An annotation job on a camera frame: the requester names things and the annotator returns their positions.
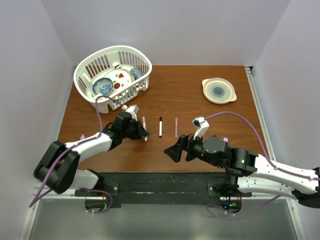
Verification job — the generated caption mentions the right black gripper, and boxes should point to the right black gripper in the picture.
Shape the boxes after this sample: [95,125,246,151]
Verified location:
[163,130,223,169]

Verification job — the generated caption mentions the white pink-end marker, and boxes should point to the white pink-end marker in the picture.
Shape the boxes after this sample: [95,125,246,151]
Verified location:
[142,116,148,142]

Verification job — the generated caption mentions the white black-tip marker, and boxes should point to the white black-tip marker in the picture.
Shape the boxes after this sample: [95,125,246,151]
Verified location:
[158,116,163,138]

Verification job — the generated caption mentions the pink highlighter pen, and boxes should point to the pink highlighter pen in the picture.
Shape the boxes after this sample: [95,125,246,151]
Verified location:
[174,117,178,139]

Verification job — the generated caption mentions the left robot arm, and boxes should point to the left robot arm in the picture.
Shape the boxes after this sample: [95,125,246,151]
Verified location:
[33,111,149,196]

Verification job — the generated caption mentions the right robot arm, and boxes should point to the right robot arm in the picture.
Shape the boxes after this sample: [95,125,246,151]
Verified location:
[164,134,320,209]

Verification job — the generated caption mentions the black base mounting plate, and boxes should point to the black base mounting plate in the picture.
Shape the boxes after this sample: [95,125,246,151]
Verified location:
[75,172,251,211]

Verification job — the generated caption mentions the white strawberry plate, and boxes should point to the white strawberry plate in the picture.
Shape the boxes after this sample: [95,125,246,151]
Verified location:
[103,68,135,92]

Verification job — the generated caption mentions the grey blue cup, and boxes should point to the grey blue cup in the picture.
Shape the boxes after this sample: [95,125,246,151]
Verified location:
[129,67,144,80]

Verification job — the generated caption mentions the blue patterned bowl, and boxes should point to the blue patterned bowl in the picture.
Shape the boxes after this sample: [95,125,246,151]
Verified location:
[92,77,113,96]

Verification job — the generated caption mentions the white plastic dish basket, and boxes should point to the white plastic dish basket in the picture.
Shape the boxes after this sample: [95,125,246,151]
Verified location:
[73,45,153,114]

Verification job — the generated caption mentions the beige plate blue rings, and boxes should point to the beige plate blue rings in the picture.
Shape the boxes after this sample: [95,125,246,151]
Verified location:
[201,77,238,105]

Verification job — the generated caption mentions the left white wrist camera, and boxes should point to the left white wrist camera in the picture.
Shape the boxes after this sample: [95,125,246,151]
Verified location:
[121,104,139,121]

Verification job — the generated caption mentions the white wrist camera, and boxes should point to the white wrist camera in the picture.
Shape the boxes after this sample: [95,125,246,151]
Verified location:
[192,117,210,139]
[121,104,139,121]

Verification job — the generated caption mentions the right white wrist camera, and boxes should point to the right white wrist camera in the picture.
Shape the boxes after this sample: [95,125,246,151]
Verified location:
[192,117,210,139]

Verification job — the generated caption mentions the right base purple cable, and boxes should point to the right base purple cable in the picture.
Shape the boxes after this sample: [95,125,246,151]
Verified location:
[206,194,282,221]

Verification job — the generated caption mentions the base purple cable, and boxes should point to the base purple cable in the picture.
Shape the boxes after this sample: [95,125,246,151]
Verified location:
[206,194,282,221]
[84,189,113,215]

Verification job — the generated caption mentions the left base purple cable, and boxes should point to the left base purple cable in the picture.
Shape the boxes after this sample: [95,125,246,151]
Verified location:
[84,189,113,215]

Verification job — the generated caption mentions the aluminium frame rail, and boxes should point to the aluminium frame rail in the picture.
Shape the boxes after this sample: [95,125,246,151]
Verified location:
[244,66,308,240]

